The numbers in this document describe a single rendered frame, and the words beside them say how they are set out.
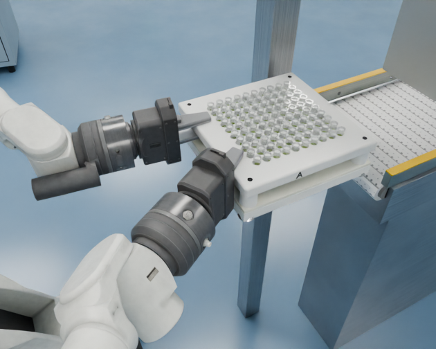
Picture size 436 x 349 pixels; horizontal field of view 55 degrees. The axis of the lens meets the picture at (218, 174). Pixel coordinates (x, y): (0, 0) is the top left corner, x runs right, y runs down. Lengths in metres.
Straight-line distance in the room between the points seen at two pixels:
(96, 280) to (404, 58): 0.51
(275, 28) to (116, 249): 0.52
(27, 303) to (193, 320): 0.84
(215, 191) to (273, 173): 0.10
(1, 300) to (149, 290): 0.41
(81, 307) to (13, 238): 1.57
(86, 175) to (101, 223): 1.28
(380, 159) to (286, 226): 1.05
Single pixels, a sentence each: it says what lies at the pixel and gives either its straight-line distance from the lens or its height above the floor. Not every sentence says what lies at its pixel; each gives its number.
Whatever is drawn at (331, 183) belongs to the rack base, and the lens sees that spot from 0.70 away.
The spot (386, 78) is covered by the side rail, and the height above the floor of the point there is 0.90.
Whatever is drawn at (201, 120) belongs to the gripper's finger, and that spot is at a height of 1.01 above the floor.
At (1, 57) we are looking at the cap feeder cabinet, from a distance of 3.10.
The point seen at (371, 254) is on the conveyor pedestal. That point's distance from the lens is 1.13.
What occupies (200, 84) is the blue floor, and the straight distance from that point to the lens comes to 2.74.
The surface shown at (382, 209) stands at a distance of 0.87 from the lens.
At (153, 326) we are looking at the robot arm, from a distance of 0.50.
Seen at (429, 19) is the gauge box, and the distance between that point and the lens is 0.64.
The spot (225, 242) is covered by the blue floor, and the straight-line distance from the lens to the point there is 1.79.
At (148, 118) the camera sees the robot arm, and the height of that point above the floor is 1.03.
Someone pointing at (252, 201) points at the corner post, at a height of 0.97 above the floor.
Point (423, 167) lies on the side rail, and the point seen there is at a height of 0.91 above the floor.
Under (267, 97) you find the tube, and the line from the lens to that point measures 0.76.
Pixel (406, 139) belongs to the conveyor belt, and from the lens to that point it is 0.94.
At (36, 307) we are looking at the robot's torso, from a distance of 0.88.
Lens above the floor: 1.42
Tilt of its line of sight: 43 degrees down
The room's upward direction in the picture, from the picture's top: straight up
